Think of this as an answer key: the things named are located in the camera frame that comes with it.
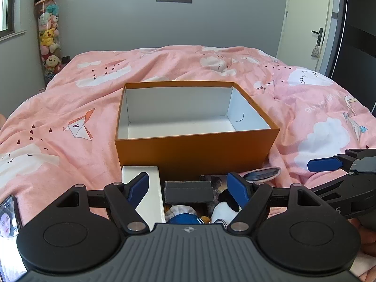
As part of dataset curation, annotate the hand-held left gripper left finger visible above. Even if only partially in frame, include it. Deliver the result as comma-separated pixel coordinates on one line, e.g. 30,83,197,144
56,172,150,233

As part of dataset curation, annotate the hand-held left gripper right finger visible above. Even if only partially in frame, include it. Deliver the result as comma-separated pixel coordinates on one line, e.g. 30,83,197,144
227,171,322,234

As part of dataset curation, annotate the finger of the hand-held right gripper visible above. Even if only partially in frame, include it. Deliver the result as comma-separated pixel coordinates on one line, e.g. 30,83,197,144
307,149,376,174
312,172,358,205

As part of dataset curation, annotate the white rectangular box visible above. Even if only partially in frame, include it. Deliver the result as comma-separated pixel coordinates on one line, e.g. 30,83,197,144
121,165,166,232

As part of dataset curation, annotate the patterned card box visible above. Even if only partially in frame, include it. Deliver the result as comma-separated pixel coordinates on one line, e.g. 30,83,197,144
200,175,229,196

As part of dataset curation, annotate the white and black plush toy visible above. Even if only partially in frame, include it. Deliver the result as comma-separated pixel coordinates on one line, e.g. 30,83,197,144
211,189,243,227

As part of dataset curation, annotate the pink wallet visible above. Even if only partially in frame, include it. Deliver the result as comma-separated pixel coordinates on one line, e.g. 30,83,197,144
243,166,281,182

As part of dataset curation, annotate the dark grey gift box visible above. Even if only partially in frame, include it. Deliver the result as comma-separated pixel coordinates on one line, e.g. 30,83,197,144
163,180,215,205

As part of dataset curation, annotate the orange cardboard box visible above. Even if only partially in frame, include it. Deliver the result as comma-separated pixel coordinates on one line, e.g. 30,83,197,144
114,81,280,180

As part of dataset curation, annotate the person's right hand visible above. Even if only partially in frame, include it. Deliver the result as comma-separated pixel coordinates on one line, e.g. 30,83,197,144
358,226,376,255

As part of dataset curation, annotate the pink printed blanket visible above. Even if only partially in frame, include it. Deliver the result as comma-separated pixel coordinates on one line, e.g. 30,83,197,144
0,45,376,241

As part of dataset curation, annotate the dark wardrobe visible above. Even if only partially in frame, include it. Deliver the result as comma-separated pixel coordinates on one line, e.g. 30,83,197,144
332,0,376,110

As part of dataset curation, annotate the smartphone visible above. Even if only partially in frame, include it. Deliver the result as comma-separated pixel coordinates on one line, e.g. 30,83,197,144
0,194,27,274

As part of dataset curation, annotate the white door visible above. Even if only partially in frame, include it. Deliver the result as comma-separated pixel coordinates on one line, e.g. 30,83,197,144
276,0,338,74

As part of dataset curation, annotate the clear tube of plush toys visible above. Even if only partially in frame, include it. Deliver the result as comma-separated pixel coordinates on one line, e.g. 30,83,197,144
35,0,64,84

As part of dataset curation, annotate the window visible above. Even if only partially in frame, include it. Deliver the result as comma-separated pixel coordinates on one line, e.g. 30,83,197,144
0,0,27,44

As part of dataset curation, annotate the black door handle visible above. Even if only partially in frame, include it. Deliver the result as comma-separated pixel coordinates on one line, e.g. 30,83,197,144
311,28,324,46

